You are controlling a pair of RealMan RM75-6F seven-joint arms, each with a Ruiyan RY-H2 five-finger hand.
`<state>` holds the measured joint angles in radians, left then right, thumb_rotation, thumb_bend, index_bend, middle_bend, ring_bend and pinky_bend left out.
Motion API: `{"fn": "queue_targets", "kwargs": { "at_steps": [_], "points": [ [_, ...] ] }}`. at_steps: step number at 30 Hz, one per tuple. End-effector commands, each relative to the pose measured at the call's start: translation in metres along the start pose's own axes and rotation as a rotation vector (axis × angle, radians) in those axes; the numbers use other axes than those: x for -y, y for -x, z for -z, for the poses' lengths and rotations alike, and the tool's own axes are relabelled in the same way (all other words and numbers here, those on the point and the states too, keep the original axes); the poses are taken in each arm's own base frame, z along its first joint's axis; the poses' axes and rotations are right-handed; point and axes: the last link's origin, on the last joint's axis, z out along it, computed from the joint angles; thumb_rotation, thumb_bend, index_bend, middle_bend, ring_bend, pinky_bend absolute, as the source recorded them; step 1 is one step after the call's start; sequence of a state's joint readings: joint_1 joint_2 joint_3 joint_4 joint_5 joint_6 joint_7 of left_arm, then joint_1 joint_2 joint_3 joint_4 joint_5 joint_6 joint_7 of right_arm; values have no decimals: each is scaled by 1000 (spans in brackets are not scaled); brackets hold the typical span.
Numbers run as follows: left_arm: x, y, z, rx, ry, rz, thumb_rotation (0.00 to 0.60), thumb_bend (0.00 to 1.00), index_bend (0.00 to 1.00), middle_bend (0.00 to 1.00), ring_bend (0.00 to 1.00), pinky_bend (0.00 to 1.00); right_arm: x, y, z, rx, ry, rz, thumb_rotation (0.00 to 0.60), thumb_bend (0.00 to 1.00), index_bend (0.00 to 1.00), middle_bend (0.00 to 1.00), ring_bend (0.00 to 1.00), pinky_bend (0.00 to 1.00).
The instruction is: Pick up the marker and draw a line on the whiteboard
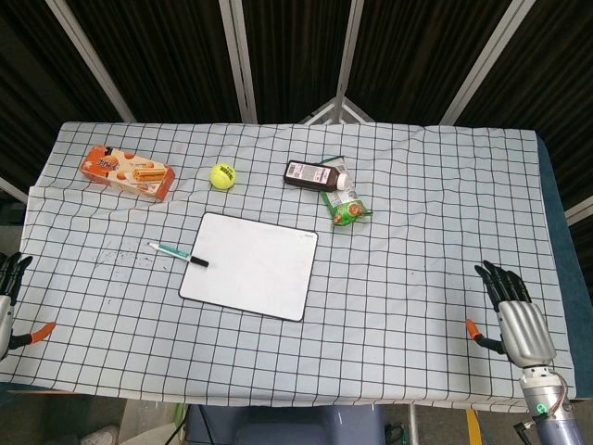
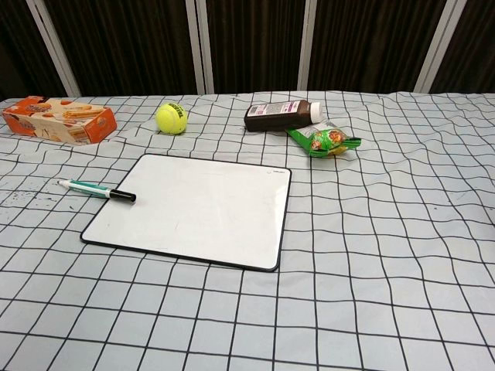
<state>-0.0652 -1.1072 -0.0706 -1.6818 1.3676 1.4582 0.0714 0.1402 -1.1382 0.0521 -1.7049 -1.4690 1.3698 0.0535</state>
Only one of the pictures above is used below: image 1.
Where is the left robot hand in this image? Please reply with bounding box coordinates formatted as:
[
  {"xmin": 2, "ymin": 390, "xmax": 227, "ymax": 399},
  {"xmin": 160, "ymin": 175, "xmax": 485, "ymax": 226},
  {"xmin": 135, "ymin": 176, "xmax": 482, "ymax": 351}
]
[{"xmin": 0, "ymin": 253, "xmax": 57, "ymax": 361}]

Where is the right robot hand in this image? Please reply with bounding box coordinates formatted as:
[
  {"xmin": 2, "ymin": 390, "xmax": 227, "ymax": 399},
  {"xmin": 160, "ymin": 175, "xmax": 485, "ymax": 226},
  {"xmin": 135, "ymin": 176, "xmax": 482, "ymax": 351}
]
[{"xmin": 465, "ymin": 260, "xmax": 557, "ymax": 370}]

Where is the green marker pen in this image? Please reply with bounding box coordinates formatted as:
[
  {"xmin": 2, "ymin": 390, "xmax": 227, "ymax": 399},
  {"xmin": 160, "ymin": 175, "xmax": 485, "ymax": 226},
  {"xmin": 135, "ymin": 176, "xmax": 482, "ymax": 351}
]
[{"xmin": 146, "ymin": 241, "xmax": 209, "ymax": 269}]

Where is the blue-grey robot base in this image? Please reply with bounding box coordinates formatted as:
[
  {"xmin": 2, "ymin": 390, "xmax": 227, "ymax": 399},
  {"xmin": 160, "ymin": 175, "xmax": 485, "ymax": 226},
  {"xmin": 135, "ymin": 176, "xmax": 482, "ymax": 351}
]
[{"xmin": 184, "ymin": 403, "xmax": 385, "ymax": 445}]

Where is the white whiteboard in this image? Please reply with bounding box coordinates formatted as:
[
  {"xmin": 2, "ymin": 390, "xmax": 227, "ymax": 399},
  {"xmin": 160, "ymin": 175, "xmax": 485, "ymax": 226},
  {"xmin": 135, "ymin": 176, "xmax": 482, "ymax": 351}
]
[{"xmin": 178, "ymin": 211, "xmax": 320, "ymax": 323}]

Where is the blue table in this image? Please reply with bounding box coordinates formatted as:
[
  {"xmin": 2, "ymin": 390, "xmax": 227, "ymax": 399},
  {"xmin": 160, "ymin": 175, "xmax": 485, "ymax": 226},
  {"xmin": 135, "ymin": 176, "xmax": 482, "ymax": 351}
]
[{"xmin": 536, "ymin": 136, "xmax": 593, "ymax": 400}]

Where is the checkered tablecloth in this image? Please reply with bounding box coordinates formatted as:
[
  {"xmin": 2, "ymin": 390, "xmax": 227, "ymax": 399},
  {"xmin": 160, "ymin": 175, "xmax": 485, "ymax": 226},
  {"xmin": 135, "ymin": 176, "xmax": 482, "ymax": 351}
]
[{"xmin": 0, "ymin": 121, "xmax": 578, "ymax": 412}]

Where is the metal table leg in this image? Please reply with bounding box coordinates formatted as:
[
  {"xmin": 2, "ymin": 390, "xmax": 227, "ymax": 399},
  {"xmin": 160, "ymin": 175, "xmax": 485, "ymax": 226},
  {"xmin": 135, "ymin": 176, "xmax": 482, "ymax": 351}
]
[{"xmin": 407, "ymin": 403, "xmax": 421, "ymax": 445}]

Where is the white shoe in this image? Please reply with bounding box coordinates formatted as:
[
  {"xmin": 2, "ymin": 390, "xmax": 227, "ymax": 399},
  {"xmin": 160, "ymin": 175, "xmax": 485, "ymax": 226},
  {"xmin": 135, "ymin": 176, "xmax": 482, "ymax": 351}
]
[{"xmin": 79, "ymin": 424, "xmax": 120, "ymax": 445}]

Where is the orange biscuit box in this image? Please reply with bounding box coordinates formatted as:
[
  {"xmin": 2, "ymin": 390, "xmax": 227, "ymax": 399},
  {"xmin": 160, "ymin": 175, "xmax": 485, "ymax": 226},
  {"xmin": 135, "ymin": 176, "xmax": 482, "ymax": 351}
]
[{"xmin": 79, "ymin": 144, "xmax": 176, "ymax": 204}]

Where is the green snack bag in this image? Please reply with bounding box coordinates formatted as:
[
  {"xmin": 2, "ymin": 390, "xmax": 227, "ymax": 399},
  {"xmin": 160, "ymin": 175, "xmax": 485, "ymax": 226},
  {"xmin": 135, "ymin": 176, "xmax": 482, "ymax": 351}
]
[{"xmin": 317, "ymin": 156, "xmax": 374, "ymax": 228}]

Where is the yellow tennis ball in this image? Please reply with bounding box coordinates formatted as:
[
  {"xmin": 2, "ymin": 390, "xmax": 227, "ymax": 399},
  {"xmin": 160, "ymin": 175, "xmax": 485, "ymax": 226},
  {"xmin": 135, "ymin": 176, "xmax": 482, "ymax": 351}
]
[{"xmin": 209, "ymin": 161, "xmax": 238, "ymax": 190}]

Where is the brown medicine bottle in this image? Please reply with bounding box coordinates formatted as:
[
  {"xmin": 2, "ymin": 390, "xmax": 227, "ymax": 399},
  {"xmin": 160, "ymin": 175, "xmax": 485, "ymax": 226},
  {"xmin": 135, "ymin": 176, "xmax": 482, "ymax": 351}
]
[{"xmin": 284, "ymin": 159, "xmax": 352, "ymax": 193}]

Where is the white triangular screen foot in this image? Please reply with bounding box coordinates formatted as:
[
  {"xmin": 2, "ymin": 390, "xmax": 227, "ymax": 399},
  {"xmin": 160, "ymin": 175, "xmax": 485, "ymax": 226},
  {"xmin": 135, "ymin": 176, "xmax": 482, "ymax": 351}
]
[{"xmin": 299, "ymin": 95, "xmax": 374, "ymax": 125}]

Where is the dark slatted folding screen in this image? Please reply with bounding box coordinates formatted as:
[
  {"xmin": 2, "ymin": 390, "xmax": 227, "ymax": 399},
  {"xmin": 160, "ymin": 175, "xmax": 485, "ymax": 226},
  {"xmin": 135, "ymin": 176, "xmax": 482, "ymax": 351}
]
[{"xmin": 0, "ymin": 0, "xmax": 593, "ymax": 233}]

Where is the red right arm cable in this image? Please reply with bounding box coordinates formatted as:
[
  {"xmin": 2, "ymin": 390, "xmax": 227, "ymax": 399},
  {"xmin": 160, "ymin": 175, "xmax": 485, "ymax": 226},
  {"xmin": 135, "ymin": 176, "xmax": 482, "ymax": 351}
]
[{"xmin": 551, "ymin": 369, "xmax": 570, "ymax": 412}]

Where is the white screen frame post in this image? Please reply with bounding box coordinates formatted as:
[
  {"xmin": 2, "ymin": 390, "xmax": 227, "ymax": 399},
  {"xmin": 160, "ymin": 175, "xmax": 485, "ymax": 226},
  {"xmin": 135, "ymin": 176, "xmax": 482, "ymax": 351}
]
[
  {"xmin": 220, "ymin": 0, "xmax": 259, "ymax": 124},
  {"xmin": 45, "ymin": 0, "xmax": 138, "ymax": 124},
  {"xmin": 331, "ymin": 0, "xmax": 365, "ymax": 101},
  {"xmin": 437, "ymin": 0, "xmax": 529, "ymax": 126}
]

